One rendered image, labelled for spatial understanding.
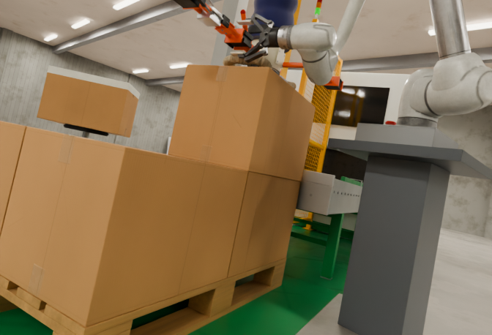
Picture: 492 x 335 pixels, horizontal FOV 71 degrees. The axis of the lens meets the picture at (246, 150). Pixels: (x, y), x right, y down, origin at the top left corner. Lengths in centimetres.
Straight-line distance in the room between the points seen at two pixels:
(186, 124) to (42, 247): 74
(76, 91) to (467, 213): 1147
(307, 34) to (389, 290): 100
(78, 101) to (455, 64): 243
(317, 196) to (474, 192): 1089
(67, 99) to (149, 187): 211
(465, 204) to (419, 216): 1118
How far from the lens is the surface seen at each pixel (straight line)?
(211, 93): 144
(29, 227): 107
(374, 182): 153
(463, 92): 143
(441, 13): 150
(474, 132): 1290
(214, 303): 133
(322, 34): 132
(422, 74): 162
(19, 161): 114
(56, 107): 296
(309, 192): 188
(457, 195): 1269
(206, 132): 141
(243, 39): 148
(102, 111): 285
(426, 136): 144
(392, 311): 152
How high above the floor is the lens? 55
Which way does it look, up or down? 3 degrees up
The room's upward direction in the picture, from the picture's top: 11 degrees clockwise
